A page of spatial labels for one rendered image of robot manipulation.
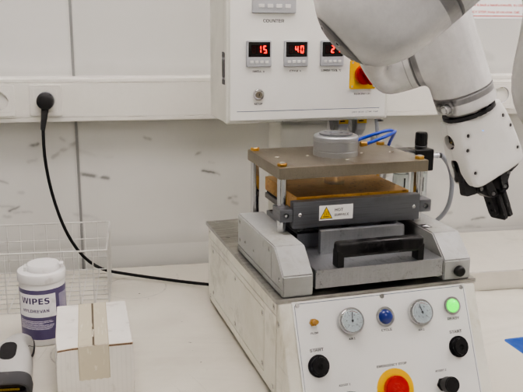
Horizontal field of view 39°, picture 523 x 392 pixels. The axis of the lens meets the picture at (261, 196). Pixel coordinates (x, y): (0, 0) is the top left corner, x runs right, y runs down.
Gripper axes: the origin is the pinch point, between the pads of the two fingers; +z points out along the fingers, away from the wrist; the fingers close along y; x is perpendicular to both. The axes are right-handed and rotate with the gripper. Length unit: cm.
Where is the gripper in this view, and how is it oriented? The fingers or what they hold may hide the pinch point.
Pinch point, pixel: (498, 204)
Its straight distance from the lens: 114.0
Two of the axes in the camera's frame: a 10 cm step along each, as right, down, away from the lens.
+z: 3.7, 8.8, 3.0
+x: -4.3, -1.3, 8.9
